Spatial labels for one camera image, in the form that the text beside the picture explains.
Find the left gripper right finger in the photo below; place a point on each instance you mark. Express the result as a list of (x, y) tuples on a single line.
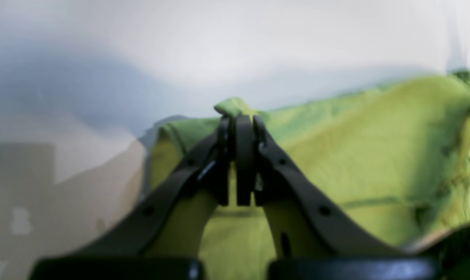
[(314, 238)]

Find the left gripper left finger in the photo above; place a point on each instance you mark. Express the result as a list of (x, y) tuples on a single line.
[(160, 238)]

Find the green t-shirt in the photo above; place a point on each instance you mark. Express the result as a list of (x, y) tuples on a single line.
[(395, 158)]

